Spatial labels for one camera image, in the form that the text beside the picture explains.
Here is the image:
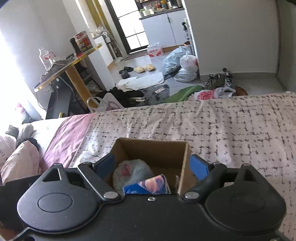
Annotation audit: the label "light blue fluffy plush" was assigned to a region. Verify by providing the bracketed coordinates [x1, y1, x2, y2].
[112, 159, 154, 195]

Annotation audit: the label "blue printed packet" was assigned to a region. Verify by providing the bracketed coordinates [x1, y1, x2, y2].
[123, 174, 171, 195]

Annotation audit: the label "pink pillow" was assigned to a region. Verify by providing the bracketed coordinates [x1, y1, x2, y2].
[1, 134, 41, 185]

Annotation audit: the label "pink bed sheet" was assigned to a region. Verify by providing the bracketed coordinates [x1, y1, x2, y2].
[40, 113, 95, 172]

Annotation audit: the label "patterned white bed cover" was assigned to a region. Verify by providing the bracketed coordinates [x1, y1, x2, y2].
[70, 93, 295, 240]

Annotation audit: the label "brown cardboard box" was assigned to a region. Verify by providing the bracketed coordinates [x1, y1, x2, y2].
[109, 138, 197, 196]

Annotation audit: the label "white tote bag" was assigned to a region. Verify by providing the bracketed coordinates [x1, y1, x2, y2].
[87, 93, 124, 113]

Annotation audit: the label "red patterned plastic bag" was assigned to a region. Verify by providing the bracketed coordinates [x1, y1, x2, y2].
[194, 87, 236, 101]

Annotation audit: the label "green leaf object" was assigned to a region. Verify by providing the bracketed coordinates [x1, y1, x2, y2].
[164, 85, 204, 103]

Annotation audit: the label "pair of sneakers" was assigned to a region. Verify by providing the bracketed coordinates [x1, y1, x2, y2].
[203, 68, 234, 90]

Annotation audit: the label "yellow edged table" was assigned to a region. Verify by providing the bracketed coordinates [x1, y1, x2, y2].
[34, 43, 102, 104]

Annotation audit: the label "clear plastic bag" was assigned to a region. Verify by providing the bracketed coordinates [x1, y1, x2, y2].
[174, 68, 197, 83]

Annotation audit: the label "white floor mat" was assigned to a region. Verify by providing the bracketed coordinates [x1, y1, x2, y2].
[116, 72, 164, 92]

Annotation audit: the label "water bottle on table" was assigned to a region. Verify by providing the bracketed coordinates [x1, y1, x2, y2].
[39, 47, 56, 71]

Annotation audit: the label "black slippers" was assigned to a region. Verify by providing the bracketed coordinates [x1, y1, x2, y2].
[119, 66, 134, 79]

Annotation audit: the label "white red plastic bag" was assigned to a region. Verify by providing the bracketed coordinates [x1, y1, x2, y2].
[180, 51, 199, 73]

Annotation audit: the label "blue grey garbage bag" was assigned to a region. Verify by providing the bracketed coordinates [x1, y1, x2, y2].
[162, 45, 192, 75]

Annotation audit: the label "red snack box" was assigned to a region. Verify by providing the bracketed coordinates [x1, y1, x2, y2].
[74, 31, 93, 53]

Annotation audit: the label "right yellow slipper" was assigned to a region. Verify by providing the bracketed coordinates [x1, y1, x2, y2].
[145, 64, 156, 72]

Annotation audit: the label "bottled water pack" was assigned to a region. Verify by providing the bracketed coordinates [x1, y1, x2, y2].
[147, 42, 164, 58]

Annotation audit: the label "spray bottle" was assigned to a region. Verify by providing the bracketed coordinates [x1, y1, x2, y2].
[182, 22, 190, 40]

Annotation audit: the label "white kitchen cabinet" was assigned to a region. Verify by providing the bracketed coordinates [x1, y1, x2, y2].
[139, 8, 187, 48]

